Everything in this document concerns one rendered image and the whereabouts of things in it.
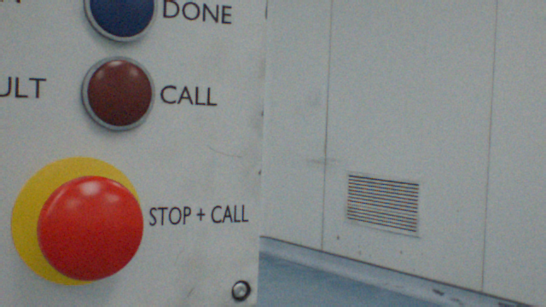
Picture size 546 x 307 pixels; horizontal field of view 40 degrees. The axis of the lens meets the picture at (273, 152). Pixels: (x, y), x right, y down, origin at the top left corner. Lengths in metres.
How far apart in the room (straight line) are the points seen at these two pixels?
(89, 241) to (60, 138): 0.05
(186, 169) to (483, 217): 3.46
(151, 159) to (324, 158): 4.23
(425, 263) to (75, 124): 3.75
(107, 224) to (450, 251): 3.64
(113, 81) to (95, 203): 0.05
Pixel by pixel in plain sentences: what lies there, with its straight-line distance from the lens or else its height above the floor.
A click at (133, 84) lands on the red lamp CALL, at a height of 0.93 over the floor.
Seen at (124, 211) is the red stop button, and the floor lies 0.88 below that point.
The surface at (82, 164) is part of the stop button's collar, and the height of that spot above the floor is 0.89.
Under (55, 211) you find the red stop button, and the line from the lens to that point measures 0.29.
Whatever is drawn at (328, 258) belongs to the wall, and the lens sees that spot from 4.56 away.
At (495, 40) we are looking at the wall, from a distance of 3.74.
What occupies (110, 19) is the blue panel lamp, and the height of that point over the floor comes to 0.95.
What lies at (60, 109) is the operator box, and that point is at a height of 0.92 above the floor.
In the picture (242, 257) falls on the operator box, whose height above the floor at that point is 0.85.
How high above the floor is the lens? 0.92
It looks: 3 degrees down
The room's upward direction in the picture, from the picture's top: 2 degrees clockwise
